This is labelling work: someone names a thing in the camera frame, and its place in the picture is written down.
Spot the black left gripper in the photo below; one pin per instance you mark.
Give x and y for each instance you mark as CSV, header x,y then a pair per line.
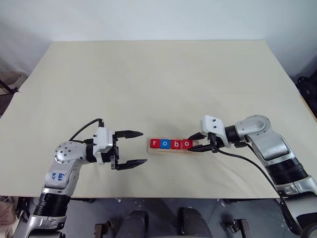
x,y
115,155

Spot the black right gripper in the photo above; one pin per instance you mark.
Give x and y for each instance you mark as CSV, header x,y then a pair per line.
x,y
218,142

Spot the red letter tile o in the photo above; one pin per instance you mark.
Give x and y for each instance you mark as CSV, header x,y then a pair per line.
x,y
187,144

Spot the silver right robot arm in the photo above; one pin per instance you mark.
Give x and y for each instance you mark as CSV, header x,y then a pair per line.
x,y
272,143

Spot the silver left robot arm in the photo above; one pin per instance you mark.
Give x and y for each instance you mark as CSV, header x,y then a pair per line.
x,y
64,153

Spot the red letter tile b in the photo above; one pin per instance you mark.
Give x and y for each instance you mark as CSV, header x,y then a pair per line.
x,y
176,144

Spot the red letter tile r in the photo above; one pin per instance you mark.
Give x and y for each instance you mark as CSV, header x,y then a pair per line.
x,y
155,143

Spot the wooden tile holder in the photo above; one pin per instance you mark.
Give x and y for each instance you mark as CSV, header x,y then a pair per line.
x,y
168,151

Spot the blue letter tile o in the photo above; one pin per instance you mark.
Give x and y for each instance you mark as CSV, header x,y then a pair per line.
x,y
165,144

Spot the light wooden round stool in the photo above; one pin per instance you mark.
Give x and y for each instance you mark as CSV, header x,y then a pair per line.
x,y
12,81

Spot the grey caster wheel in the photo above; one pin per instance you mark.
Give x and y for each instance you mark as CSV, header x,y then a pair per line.
x,y
309,231

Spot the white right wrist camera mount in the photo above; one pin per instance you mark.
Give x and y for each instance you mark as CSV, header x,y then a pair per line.
x,y
210,124

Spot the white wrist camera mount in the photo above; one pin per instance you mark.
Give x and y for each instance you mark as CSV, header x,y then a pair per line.
x,y
210,124
102,138

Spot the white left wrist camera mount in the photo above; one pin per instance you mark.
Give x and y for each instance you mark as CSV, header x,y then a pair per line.
x,y
102,138

